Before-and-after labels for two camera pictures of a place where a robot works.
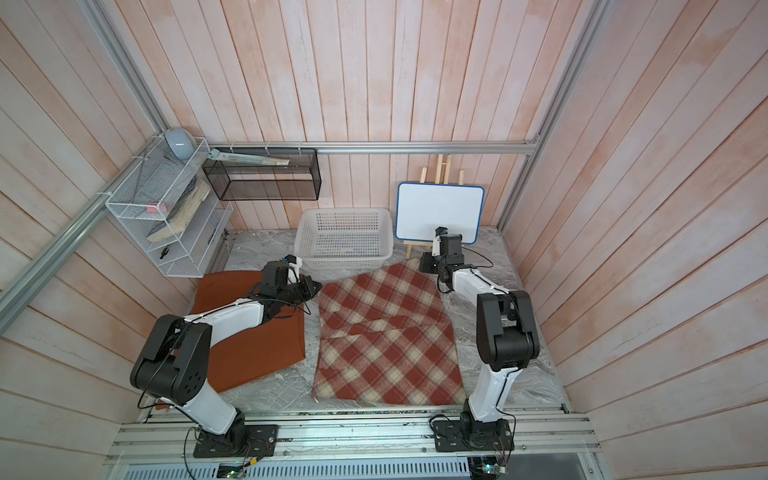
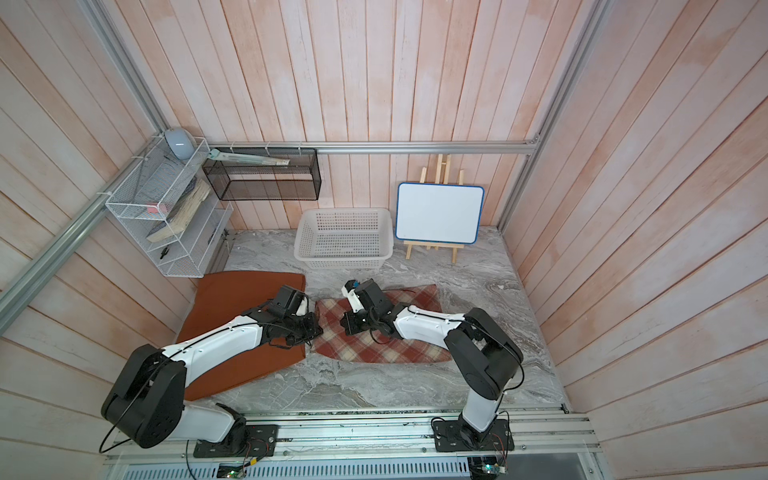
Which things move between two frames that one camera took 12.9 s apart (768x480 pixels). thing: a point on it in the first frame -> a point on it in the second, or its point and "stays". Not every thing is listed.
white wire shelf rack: x=169 y=200 stays
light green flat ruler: x=216 y=154 stays
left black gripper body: x=291 y=294 -> x=300 y=330
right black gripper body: x=433 y=264 -> x=361 y=322
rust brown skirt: x=264 y=349 stays
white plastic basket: x=344 y=238 stays
